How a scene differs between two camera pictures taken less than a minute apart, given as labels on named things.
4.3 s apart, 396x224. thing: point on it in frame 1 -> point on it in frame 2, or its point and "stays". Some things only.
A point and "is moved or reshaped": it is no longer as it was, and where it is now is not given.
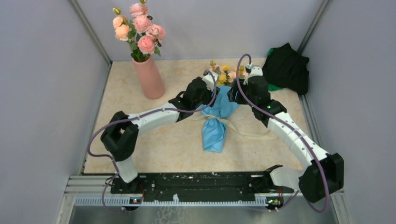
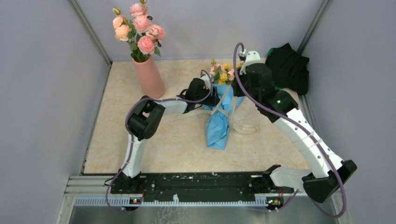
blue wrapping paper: (214, 129) is moved or reshaped
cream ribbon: (241, 132) -> (214, 111)
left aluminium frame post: (87, 27) stays
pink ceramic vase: (151, 81) stays
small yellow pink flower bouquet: (226, 74) stays
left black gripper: (209, 93) stays
